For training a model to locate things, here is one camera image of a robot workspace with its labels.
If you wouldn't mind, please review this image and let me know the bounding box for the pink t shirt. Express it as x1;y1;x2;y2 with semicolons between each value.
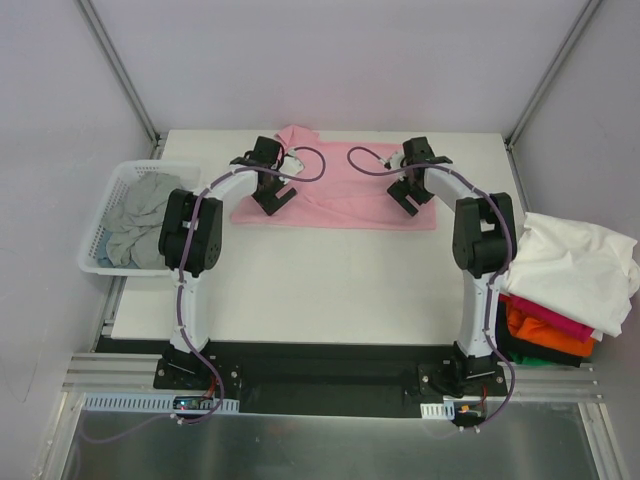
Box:
231;125;437;231

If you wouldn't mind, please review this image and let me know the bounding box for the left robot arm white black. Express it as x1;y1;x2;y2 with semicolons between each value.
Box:
154;136;304;399

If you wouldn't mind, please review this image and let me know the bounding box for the black t shirt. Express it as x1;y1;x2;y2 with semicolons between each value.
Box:
496;296;589;367

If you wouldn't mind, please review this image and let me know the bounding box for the right slotted cable duct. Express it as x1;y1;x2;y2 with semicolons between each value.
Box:
420;401;455;421

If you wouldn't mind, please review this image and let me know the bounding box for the aluminium frame post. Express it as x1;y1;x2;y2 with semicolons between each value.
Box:
74;0;163;158
504;0;605;152

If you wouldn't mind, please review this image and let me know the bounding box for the grey t shirt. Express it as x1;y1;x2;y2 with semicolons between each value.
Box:
101;172;181;270

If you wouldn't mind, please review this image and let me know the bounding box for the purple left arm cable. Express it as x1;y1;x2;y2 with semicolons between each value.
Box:
79;146;329;444

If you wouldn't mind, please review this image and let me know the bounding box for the green t shirt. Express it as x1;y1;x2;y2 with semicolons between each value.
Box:
509;352;554;367

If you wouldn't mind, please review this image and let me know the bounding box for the right aluminium frame post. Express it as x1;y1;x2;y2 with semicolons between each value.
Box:
504;0;605;152

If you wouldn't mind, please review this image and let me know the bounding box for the white plastic laundry basket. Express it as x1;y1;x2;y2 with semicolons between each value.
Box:
78;160;201;277

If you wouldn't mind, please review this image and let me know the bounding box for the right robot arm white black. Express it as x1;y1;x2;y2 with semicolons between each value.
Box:
385;137;517;398

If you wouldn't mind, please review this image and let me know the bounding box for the aluminium front rail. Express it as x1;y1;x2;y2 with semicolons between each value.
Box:
63;352;605;403

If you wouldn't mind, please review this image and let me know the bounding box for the orange t shirt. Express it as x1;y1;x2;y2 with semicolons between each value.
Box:
506;304;596;358

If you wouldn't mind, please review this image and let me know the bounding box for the slotted cable duct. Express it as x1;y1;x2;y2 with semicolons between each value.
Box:
84;393;240;415
420;401;455;421

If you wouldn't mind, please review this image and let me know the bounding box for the left aluminium frame post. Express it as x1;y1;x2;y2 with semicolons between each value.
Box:
74;0;163;158

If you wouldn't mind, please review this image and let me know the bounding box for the light blue t shirt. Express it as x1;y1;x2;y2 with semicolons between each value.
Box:
96;230;135;268

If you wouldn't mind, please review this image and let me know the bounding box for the left slotted cable duct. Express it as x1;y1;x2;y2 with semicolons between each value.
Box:
84;393;240;415

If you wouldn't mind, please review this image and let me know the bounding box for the white t shirt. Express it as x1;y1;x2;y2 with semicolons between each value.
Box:
503;212;639;338

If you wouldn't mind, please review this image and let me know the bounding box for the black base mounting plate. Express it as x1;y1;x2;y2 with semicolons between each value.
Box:
153;341;508;419

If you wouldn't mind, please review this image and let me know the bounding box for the magenta t shirt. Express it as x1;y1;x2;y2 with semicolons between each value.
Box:
501;295;594;342

